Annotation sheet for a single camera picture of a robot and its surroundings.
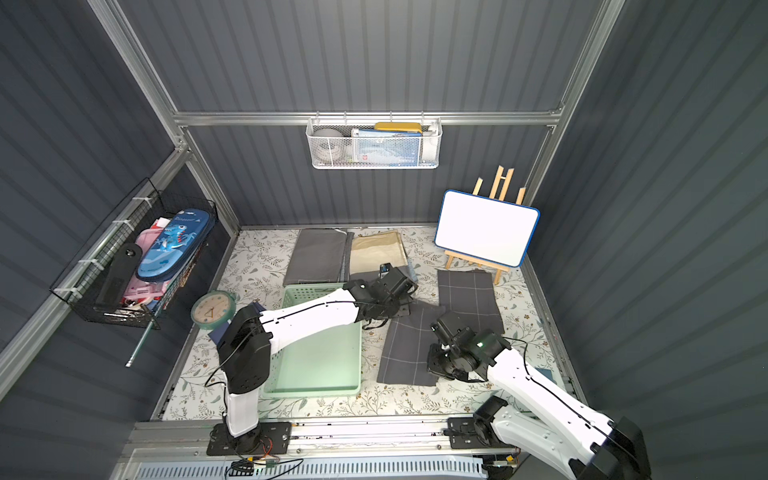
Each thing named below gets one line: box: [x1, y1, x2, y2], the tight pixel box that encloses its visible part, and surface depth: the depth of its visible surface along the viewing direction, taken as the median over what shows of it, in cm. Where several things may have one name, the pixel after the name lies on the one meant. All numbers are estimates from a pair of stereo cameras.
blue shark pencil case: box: [136, 209, 216, 281], surface depth 69 cm
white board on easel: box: [435, 165, 541, 285], surface depth 95 cm
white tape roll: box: [312, 128, 345, 166], surface depth 88 cm
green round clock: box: [191, 290, 237, 330], surface depth 96 cm
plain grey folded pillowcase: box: [283, 228, 355, 287], surface depth 111 cm
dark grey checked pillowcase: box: [377, 302, 446, 386], surface depth 83 cm
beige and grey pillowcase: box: [349, 231, 418, 282], surface depth 113 cm
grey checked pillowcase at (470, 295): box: [437, 268, 505, 335], surface depth 102 cm
